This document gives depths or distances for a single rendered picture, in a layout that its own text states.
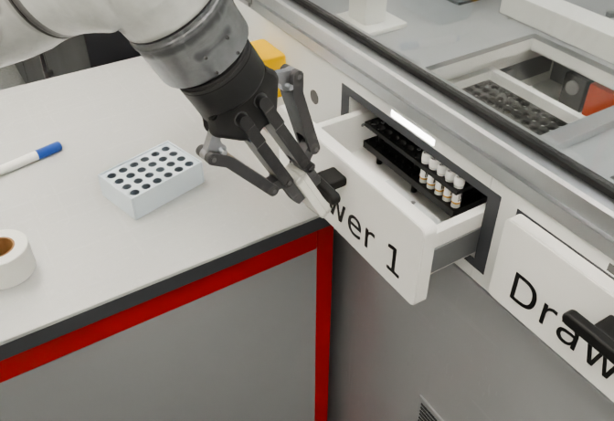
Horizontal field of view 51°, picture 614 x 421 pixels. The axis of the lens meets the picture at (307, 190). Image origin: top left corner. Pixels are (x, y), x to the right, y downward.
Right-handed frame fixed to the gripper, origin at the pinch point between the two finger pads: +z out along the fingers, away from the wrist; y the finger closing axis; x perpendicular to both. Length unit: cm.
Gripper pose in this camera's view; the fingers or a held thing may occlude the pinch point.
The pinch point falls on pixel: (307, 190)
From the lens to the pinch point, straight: 70.6
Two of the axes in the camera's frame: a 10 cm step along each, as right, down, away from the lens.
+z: 4.2, 5.8, 7.0
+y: 6.9, -7.0, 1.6
